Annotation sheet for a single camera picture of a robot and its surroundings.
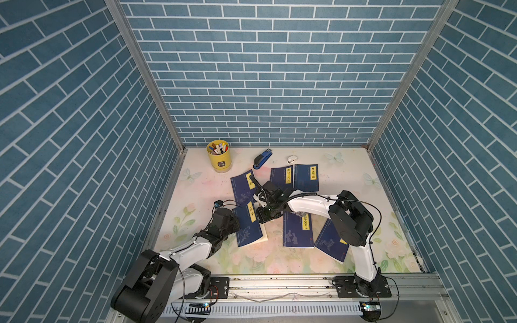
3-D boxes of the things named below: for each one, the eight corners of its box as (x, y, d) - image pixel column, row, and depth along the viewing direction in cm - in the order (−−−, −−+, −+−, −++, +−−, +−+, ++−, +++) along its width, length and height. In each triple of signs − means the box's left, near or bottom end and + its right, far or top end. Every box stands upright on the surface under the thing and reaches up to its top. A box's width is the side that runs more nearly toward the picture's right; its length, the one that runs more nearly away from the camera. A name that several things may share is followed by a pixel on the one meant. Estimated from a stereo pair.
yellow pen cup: (209, 173, 110) (203, 156, 99) (213, 157, 117) (208, 139, 106) (230, 174, 110) (226, 156, 99) (233, 157, 118) (229, 139, 107)
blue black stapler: (251, 166, 113) (250, 162, 110) (267, 151, 121) (267, 147, 118) (257, 170, 111) (257, 166, 109) (273, 154, 119) (273, 150, 117)
